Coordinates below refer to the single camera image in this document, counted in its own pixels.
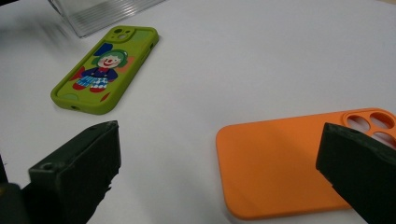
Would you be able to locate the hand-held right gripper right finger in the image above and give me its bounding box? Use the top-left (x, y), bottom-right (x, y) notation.
top-left (316, 121), bottom-right (396, 224)

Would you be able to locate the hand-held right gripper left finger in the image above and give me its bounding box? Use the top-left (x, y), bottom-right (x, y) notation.
top-left (21, 120), bottom-right (122, 224)

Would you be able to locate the orange phone case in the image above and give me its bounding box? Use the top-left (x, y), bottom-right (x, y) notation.
top-left (215, 107), bottom-right (396, 221)

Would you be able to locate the green cartoon phone case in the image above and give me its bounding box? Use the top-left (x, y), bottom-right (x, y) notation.
top-left (49, 25), bottom-right (160, 116)

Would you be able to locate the clear ribbed acrylic rack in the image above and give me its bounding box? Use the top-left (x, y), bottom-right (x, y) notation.
top-left (48, 0), bottom-right (167, 39)

